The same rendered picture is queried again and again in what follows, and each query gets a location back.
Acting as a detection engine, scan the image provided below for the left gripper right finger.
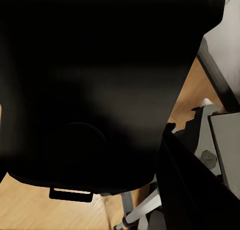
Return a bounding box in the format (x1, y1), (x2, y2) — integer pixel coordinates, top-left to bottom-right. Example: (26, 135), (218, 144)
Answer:
(156, 127), (240, 230)

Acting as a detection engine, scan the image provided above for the digital camera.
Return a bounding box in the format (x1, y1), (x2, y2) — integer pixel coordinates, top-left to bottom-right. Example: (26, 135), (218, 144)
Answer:
(0, 0), (226, 202)

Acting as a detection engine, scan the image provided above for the camera tripod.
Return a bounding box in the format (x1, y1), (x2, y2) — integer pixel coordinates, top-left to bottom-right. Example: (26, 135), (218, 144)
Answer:
(0, 37), (240, 230)

